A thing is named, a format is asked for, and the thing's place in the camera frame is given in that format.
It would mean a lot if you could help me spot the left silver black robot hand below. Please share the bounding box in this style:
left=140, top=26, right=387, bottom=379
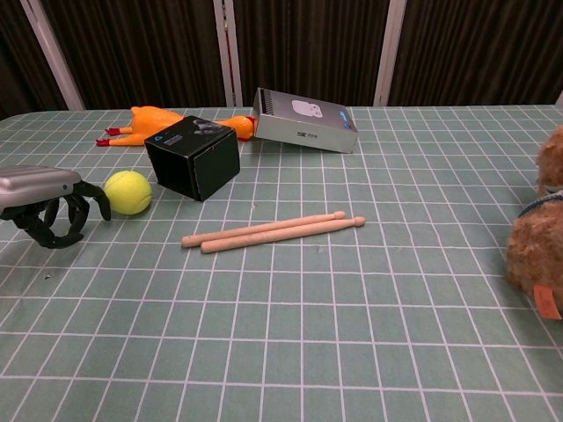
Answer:
left=0, top=164, right=113, bottom=251

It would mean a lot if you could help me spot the yellow tennis ball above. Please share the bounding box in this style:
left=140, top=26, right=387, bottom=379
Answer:
left=103, top=170, right=153, bottom=216

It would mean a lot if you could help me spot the black cardboard box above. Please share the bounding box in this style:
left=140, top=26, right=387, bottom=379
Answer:
left=143, top=115, right=242, bottom=203

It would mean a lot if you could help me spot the silver earbuds box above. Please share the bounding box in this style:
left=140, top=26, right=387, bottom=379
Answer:
left=252, top=86, right=360, bottom=155

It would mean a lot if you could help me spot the orange rubber chicken toy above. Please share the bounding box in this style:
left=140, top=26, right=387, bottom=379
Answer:
left=95, top=105, right=257, bottom=149

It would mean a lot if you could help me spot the wooden drumstick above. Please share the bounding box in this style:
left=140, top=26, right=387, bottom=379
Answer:
left=181, top=211, right=347, bottom=249
left=200, top=215, right=367, bottom=254

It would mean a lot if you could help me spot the green checkered tablecloth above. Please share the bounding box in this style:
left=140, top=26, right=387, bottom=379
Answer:
left=0, top=104, right=563, bottom=422

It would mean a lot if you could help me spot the brown plush teddy bear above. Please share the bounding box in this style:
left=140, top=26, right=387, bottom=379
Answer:
left=504, top=124, right=563, bottom=321

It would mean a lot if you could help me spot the white screen frame post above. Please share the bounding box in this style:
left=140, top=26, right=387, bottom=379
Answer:
left=372, top=0, right=407, bottom=107
left=18, top=0, right=86, bottom=112
left=212, top=0, right=245, bottom=108

